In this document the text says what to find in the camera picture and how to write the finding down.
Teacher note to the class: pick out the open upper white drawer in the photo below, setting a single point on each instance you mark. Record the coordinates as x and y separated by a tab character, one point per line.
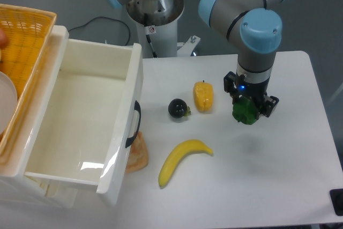
91	119

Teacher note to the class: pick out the white plate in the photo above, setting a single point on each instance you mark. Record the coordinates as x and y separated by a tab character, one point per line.
8	101

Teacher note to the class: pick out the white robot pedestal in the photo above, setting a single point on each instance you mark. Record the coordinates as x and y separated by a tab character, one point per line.
157	28

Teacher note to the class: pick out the yellow woven basket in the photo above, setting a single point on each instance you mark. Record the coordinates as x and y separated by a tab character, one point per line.
28	31

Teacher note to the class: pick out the orange toy fruit in basket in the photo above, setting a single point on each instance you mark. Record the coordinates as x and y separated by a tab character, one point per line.
3	39

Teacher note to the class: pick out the black object at table edge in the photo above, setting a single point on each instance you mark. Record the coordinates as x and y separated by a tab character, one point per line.
336	196

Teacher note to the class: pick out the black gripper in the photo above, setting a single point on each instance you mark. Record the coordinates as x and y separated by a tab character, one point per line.
256	92

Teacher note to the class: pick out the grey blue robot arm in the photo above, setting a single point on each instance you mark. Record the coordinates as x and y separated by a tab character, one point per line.
249	25

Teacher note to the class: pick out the green toy pepper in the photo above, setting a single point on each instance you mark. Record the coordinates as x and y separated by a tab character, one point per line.
245	111

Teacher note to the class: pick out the dark purple toy mangosteen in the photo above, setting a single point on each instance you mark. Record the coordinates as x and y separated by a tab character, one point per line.
178	109

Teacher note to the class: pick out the white drawer cabinet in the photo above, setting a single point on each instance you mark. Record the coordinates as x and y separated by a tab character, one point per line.
15	185

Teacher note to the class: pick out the yellow toy banana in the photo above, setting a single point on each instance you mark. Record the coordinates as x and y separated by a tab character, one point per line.
177	155

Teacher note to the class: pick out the yellow toy pepper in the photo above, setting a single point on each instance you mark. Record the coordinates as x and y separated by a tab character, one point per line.
203	96

